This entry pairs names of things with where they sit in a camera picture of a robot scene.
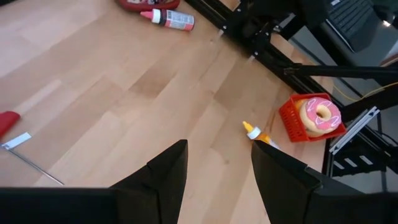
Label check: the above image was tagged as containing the pink plush donut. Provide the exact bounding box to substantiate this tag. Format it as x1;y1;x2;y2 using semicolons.
298;96;343;137

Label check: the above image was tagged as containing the black aluminium table frame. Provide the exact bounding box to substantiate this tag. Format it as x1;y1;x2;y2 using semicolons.
186;0;398;194

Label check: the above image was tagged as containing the dark desk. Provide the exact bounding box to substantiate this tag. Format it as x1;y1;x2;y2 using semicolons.
289;0;398;68

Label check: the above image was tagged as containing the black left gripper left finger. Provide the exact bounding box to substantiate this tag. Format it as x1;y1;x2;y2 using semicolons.
110;139;189;224

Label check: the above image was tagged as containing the black laptop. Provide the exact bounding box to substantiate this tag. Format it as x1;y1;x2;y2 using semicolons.
326;0;382;53

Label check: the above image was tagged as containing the red T-handle hex key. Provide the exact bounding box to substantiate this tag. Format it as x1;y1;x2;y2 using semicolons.
0;111;65;187

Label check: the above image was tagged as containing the black box with white labels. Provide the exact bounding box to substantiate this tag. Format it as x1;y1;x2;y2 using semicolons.
331;149;389;178

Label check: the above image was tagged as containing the orange paint bottle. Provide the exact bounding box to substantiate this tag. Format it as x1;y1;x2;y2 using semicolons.
242;120;280;150

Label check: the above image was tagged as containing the yellow power cable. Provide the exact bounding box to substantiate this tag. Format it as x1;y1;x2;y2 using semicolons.
332;81;398;102

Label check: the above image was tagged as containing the silver aluminium bracket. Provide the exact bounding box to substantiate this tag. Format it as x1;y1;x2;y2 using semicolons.
328;106;381;156

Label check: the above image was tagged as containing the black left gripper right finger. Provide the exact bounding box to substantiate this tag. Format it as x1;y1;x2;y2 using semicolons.
251;139;368;224

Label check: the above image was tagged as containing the pink paint bottle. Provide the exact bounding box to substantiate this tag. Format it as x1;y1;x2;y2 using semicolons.
139;8;195;32

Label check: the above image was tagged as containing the red plastic mesh basket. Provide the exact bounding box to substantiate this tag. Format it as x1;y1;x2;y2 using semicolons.
279;92;348;143

